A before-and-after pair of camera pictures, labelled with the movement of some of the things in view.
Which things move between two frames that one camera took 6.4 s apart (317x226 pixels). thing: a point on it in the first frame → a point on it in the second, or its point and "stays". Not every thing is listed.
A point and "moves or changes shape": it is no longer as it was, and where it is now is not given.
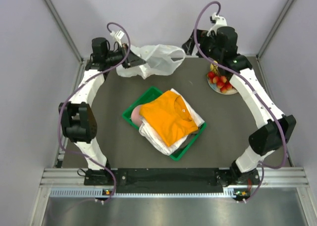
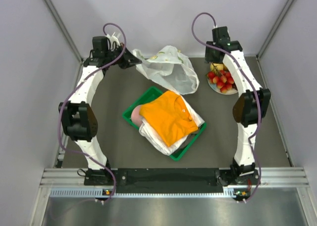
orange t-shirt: (169, 115) stays
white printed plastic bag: (160, 60) moves or changes shape
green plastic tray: (154, 93) stays
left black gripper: (133, 60) stays
